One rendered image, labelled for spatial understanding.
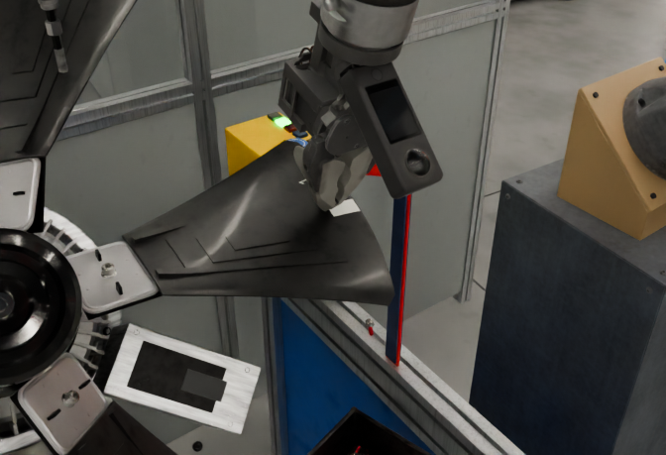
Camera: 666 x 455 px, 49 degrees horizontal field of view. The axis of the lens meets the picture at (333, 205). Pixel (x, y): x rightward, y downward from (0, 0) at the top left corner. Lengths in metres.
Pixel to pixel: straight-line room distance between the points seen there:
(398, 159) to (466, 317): 1.82
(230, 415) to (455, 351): 1.54
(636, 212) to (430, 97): 0.94
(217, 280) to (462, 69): 1.37
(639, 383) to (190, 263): 0.69
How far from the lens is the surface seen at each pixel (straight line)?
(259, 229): 0.71
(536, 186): 1.15
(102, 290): 0.66
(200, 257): 0.68
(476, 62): 1.97
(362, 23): 0.57
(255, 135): 1.10
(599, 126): 1.05
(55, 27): 0.57
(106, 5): 0.70
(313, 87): 0.64
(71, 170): 1.45
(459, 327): 2.36
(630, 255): 1.04
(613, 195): 1.07
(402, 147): 0.61
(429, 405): 0.98
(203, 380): 0.78
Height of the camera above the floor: 1.59
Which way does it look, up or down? 33 degrees down
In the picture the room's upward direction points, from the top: straight up
